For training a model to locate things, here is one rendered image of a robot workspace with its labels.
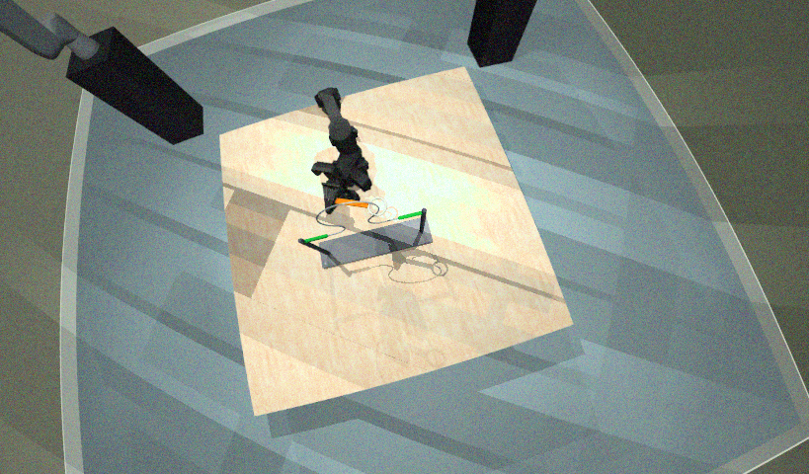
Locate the orange bar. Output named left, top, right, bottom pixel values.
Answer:
left=335, top=197, right=387, bottom=216

